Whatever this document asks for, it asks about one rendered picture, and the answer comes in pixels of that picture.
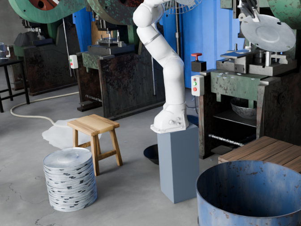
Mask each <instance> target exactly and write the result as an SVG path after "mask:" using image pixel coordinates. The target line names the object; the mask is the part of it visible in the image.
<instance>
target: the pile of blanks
mask: <svg viewBox="0 0 301 226"><path fill-rule="evenodd" d="M43 166H44V169H43V170H44V172H45V177H46V184H47V190H48V194H49V201H50V205H51V206H52V208H54V209H55V210H58V211H62V212H72V211H77V210H80V209H83V208H85V207H88V206H89V205H91V204H92V203H93V202H94V201H95V200H96V198H97V190H96V181H95V174H94V167H93V158H92V157H91V158H90V159H89V160H88V161H87V162H86V163H84V164H82V165H80V166H77V167H76V166H75V167H73V168H69V169H50V168H48V167H46V166H45V165H43Z"/></svg>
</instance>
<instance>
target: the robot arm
mask: <svg viewBox="0 0 301 226"><path fill-rule="evenodd" d="M168 1H170V0H144V2H143V3H141V4H140V6H139V7H138V8H137V9H136V11H135V12H134V13H133V21H134V23H135V24H136V25H137V26H138V28H137V34H138V36H139V38H140V40H141V41H142V42H143V44H144V45H145V47H146V48H147V50H148V51H149V53H150V54H151V55H152V56H153V58H154V59H156V60H157V61H158V62H159V63H160V64H161V66H162V67H163V77H164V85H165V93H166V103H165V104H164V106H163V110H162V111H161V112H160V113H159V114H158V115H157V116H156V117H155V120H154V124H153V125H151V126H150V128H151V129H152V130H153V131H154V132H157V133H160V134H161V133H167V132H173V131H179V130H186V128H187V127H188V126H189V122H188V119H187V113H186V101H185V82H184V67H185V65H184V62H183V61H182V59H181V58H180V57H179V56H178V54H177V53H176V52H175V51H174V50H173V49H172V48H171V47H170V45H169V44H168V42H167V41H166V39H165V38H164V37H163V36H162V34H161V33H160V32H159V31H158V29H157V27H156V23H157V22H159V21H160V20H161V18H162V16H163V14H164V12H165V6H164V4H163V3H166V2H168ZM238 1H239V2H240V3H239V5H238V6H237V7H238V8H240V9H241V10H242V11H243V13H244V14H245V15H246V16H251V18H252V19H253V21H254V22H260V20H259V18H258V17H257V14H258V11H257V8H258V6H256V5H257V0H238Z"/></svg>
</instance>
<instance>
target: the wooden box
mask: <svg viewBox="0 0 301 226"><path fill-rule="evenodd" d="M218 160H219V161H218V163H222V162H227V161H235V160H258V161H267V162H271V163H276V164H279V165H283V166H285V167H288V168H290V169H292V170H294V171H296V172H298V173H300V174H301V147H300V146H297V145H294V144H290V143H287V142H284V141H280V140H277V139H274V138H270V137H267V136H263V137H261V138H259V139H257V140H255V141H253V142H250V143H248V144H246V145H244V146H241V147H239V148H237V149H235V150H232V151H230V152H228V153H226V154H223V155H221V156H219V157H218Z"/></svg>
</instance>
